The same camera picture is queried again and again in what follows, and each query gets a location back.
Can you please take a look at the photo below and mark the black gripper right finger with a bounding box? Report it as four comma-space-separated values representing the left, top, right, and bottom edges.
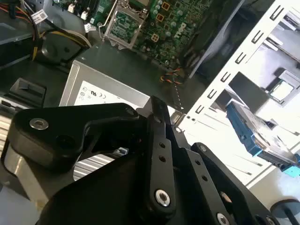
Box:
163, 103, 282, 225

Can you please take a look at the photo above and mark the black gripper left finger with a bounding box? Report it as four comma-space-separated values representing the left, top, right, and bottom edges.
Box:
8, 95, 177, 214

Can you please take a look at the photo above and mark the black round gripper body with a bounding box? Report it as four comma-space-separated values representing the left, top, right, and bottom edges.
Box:
38, 152, 213, 225

